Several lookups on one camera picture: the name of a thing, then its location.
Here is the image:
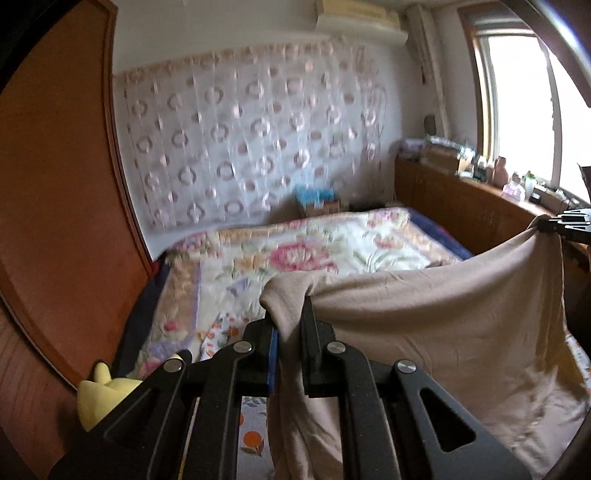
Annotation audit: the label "beige t-shirt yellow letters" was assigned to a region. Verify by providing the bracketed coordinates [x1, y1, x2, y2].
[260, 228, 590, 479]

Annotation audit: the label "orange fruit print bedsheet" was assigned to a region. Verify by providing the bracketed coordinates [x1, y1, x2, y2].
[198, 312, 274, 480]

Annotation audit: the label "pink figurine on cabinet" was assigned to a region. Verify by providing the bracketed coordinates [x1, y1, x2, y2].
[492, 156, 509, 189]

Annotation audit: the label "yellow plush toy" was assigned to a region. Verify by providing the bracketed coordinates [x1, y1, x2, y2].
[75, 352, 187, 433]

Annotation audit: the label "brown wooden side cabinet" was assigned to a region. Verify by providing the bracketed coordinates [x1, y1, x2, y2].
[394, 159, 590, 320]

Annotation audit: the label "pile of papers and books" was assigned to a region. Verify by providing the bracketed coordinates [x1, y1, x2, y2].
[398, 136, 476, 175]

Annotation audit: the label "floral quilt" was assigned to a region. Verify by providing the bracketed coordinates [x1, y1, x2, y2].
[118, 207, 472, 379]

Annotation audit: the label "brown wooden wardrobe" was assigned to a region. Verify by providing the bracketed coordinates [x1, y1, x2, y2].
[1, 1, 150, 479]

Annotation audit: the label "beige left window curtain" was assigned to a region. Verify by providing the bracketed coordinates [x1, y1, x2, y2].
[406, 4, 450, 137]

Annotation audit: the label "blue tissue box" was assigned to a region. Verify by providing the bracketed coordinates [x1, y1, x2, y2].
[294, 185, 341, 218]

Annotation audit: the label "white circle-pattern curtain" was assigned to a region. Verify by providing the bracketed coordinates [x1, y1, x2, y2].
[113, 39, 388, 232]

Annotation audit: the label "window with brown frame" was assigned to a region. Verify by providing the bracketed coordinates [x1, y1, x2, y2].
[458, 2, 590, 202]

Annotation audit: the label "wall air conditioner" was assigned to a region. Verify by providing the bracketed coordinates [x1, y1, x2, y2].
[315, 0, 409, 45]

